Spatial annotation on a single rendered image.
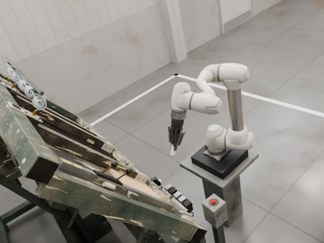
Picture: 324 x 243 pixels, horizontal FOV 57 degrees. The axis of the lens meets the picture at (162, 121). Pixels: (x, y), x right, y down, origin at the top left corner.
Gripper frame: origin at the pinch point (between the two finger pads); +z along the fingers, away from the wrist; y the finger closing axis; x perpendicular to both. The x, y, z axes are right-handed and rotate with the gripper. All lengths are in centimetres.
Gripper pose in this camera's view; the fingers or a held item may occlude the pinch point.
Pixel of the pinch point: (173, 149)
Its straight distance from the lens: 183.3
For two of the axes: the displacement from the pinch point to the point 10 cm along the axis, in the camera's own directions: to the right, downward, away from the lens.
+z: -1.1, 9.5, 3.0
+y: 6.8, 2.9, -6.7
